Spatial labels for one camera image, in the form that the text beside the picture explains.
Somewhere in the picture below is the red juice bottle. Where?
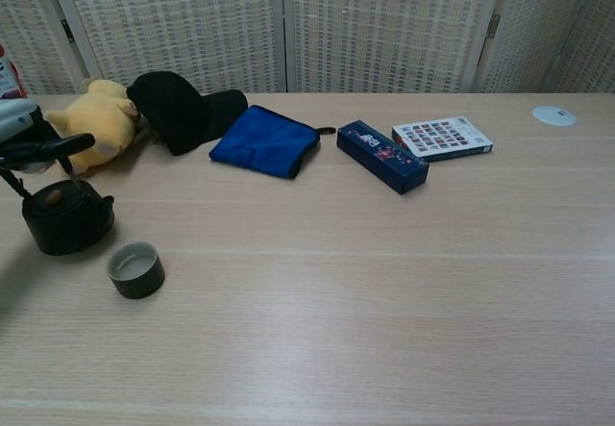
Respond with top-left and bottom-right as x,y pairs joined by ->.
0,43 -> 30,101

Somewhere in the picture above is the yellow plush toy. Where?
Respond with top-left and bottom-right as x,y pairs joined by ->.
45,78 -> 141,177

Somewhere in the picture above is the black cast iron teapot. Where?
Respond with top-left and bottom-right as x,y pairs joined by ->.
0,154 -> 115,257

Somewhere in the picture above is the blue microfiber towel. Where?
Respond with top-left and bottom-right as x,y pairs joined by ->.
208,104 -> 336,181

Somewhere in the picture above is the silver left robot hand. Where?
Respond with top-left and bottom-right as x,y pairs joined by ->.
0,98 -> 96,173

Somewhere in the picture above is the long dark blue box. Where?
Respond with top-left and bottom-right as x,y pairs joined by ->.
335,118 -> 431,196

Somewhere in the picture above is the white round cable grommet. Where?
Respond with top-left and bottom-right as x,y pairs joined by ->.
531,105 -> 577,127

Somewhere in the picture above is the small dark ceramic cup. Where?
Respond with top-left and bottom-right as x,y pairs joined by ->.
106,241 -> 166,300

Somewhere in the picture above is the white box with picture grid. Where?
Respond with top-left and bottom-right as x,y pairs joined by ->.
391,115 -> 495,163

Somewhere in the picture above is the black knit hat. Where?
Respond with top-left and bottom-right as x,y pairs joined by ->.
126,70 -> 250,157

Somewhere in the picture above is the woven folding screen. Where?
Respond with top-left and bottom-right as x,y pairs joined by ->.
0,0 -> 615,95

